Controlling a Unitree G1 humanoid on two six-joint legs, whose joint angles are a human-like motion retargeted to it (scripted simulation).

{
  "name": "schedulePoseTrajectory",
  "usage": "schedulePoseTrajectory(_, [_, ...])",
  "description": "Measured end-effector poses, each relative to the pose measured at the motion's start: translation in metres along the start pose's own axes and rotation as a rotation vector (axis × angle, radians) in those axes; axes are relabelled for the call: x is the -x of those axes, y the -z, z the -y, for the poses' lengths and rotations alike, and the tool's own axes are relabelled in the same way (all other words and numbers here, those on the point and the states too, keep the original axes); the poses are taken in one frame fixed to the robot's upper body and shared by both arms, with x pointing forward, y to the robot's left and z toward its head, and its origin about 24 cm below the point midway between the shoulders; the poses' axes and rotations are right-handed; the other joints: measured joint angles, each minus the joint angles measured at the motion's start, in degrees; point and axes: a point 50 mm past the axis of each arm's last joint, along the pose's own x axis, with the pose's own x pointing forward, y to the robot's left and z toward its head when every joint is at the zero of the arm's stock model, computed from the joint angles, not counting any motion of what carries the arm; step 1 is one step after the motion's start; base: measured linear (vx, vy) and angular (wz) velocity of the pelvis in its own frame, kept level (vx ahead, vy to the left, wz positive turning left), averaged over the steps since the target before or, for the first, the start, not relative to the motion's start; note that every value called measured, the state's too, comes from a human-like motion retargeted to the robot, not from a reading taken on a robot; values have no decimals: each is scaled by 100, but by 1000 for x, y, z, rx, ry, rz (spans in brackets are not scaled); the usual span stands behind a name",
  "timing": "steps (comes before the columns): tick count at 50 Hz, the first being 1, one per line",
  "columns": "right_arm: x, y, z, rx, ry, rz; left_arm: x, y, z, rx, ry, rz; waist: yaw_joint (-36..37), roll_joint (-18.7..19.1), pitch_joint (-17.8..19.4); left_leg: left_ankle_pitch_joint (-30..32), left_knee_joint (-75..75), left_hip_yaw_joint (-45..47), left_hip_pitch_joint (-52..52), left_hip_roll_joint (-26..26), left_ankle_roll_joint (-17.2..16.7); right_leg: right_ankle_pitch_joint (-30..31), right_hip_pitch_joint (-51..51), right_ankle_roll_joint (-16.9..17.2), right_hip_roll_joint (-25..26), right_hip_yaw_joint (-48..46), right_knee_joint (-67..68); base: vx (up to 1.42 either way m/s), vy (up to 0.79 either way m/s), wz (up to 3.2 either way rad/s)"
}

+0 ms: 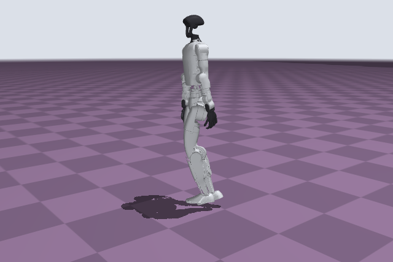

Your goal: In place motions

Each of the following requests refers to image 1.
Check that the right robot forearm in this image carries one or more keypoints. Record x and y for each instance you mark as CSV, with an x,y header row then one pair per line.
x,y
185,93

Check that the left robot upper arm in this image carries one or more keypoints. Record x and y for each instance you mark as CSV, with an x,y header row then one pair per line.
x,y
202,51

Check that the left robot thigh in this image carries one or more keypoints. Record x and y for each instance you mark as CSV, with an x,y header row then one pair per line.
x,y
191,128

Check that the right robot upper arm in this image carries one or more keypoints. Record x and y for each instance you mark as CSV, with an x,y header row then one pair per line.
x,y
182,75

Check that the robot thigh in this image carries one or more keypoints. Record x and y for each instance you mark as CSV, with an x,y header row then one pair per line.
x,y
191,128
202,149

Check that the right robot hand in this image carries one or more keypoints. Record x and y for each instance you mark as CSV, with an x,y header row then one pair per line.
x,y
183,110

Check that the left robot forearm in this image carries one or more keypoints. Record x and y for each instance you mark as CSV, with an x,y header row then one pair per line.
x,y
205,90

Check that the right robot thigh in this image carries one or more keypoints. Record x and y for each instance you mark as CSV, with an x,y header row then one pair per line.
x,y
202,149

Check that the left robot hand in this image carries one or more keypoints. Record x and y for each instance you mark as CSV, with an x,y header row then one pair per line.
x,y
211,117

